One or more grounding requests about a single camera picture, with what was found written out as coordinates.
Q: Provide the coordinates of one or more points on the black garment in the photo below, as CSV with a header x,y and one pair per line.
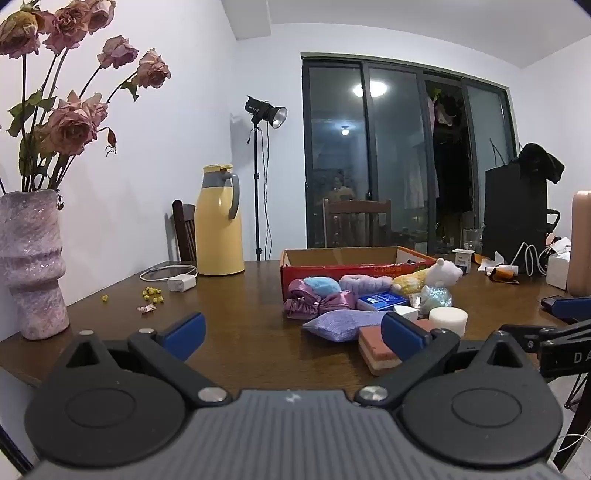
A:
x,y
538,161

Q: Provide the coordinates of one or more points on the pink rounded object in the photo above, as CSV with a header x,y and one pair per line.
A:
x,y
581,244

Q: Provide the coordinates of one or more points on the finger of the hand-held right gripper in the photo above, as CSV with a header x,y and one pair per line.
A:
x,y
572,307
535,339

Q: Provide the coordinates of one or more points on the slatted wooden chair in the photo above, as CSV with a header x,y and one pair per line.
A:
x,y
355,210

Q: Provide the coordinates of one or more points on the white round sponge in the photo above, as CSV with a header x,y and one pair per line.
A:
x,y
448,319

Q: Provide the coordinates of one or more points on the dark wooden chair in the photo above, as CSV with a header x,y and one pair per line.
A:
x,y
184,230

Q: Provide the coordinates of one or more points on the sliding glass door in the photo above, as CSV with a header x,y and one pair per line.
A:
x,y
397,161

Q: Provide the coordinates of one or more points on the red cardboard box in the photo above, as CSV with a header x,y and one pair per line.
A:
x,y
295,276

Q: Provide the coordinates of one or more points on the yellow and white plush bear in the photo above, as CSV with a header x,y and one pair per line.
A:
x,y
438,274

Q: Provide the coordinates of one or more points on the crumpled white tissue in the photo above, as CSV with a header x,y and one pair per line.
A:
x,y
491,262

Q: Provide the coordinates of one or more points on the yellow flower bits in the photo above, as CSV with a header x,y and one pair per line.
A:
x,y
152,295

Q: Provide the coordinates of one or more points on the white charger block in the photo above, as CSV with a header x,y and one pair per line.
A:
x,y
181,283

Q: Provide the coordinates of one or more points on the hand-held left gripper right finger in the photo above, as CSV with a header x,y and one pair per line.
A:
x,y
402,336

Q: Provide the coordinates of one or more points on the purple fluffy scrunchie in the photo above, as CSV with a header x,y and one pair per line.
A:
x,y
364,282

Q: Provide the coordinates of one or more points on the iridescent translucent scrunchie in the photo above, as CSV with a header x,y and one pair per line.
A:
x,y
434,299

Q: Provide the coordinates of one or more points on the blue fluffy pouf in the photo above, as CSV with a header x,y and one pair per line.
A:
x,y
323,285

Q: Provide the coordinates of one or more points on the pink textured vase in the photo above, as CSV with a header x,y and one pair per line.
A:
x,y
32,258

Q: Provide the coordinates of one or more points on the purple satin scrunchie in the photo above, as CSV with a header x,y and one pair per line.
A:
x,y
304,302

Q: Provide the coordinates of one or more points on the small white block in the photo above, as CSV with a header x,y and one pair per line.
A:
x,y
406,313

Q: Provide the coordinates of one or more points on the pink sponge block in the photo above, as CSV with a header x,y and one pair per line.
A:
x,y
376,353

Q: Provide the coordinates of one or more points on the dried rose bouquet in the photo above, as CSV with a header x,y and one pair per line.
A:
x,y
69,124

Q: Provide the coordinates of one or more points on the white tissue pack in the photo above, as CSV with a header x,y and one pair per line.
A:
x,y
558,272

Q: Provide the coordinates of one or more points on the small white milk carton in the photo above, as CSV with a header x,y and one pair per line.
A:
x,y
463,262

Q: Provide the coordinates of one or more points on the clear drinking glass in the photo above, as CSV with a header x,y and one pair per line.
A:
x,y
472,240

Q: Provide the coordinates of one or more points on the lavender fabric pouch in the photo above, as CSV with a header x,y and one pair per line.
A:
x,y
341,324

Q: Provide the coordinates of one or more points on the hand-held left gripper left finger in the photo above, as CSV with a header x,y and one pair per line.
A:
x,y
187,333

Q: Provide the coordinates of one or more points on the hanging clothes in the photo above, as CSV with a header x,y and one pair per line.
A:
x,y
445,108

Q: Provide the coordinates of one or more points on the studio light on stand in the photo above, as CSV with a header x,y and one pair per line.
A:
x,y
265,113

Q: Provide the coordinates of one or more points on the orange wrapper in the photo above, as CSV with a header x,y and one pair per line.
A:
x,y
503,273

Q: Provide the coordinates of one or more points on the black paper bag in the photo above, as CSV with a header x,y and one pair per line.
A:
x,y
512,217

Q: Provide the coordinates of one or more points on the yellow thermos jug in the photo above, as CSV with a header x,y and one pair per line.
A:
x,y
219,230

